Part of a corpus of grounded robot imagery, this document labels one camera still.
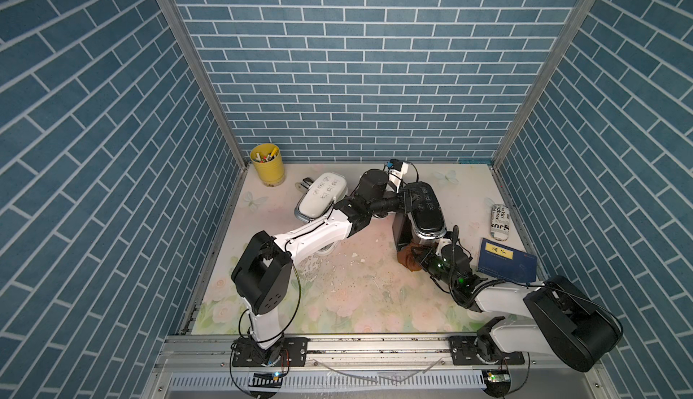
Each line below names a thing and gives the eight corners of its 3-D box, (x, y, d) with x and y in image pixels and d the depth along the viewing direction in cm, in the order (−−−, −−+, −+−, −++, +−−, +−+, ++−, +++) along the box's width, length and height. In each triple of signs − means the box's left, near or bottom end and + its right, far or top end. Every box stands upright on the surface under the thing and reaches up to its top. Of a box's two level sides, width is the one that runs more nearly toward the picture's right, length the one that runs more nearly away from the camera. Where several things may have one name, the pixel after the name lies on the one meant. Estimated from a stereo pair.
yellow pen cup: (257, 186, 114) (246, 162, 103) (263, 167, 122) (253, 142, 111) (283, 186, 114) (276, 162, 103) (288, 167, 122) (281, 143, 111)
